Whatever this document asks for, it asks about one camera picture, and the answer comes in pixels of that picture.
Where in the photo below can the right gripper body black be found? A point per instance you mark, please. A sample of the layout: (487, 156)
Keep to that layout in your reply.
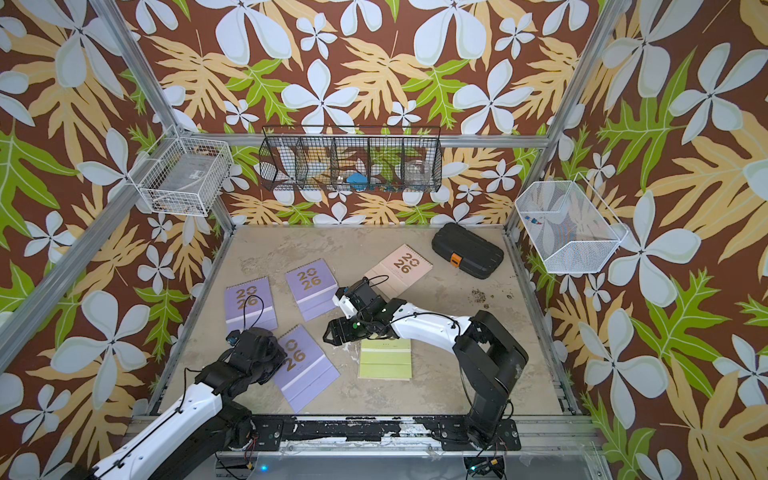
(359, 326)

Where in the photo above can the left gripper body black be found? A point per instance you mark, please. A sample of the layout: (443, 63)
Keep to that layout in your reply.
(276, 358)

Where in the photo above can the green calendar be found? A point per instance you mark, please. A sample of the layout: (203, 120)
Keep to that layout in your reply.
(385, 358)

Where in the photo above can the purple calendar front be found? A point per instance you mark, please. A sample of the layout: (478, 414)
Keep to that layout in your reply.
(306, 371)

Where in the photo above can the purple calendar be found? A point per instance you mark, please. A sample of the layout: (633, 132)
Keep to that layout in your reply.
(313, 287)
(250, 304)
(306, 371)

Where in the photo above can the pink calendar back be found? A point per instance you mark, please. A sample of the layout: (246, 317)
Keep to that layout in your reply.
(398, 271)

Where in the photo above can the pink calendar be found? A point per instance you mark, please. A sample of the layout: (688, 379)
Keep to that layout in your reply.
(366, 378)
(398, 271)

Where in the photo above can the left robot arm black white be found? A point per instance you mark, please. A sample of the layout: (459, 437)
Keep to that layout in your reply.
(205, 420)

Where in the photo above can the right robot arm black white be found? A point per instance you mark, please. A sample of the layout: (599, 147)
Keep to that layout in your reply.
(489, 358)

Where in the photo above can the purple calendar far left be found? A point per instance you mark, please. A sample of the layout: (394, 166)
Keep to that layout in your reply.
(250, 304)

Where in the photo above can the purple calendar back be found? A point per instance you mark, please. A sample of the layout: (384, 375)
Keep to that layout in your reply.
(313, 287)

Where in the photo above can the pink calendar centre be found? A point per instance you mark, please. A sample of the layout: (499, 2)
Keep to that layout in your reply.
(366, 378)

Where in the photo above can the black tool case orange latch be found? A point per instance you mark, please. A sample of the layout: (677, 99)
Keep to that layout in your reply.
(467, 251)

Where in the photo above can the blue object in basket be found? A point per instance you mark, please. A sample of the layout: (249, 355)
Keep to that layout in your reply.
(358, 182)

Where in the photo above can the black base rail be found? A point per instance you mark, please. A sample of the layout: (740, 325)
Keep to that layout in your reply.
(269, 433)

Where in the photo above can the black wire basket back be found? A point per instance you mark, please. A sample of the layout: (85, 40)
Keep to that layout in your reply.
(393, 158)

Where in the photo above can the white wire basket left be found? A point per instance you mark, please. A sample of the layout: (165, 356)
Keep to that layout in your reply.
(184, 175)

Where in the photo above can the white wire basket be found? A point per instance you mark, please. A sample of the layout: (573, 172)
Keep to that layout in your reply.
(184, 175)
(571, 226)

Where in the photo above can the white wire basket right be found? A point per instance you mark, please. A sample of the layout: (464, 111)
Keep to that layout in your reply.
(571, 226)

